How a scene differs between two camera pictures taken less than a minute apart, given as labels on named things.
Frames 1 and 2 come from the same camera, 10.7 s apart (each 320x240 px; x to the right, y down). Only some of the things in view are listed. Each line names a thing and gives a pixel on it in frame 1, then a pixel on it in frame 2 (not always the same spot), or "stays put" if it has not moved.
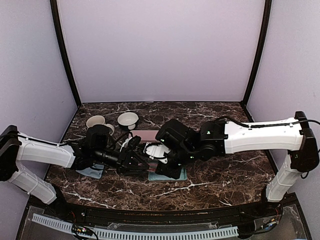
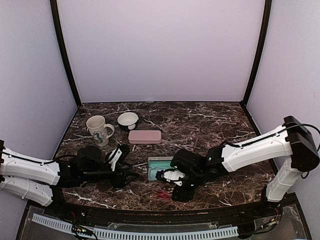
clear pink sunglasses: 153,166 -> 164,195
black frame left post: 65,54 stays put
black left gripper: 125,161 -> 119,180
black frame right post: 267,18 stays put
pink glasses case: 145,135 stays put
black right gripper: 173,173 -> 183,195
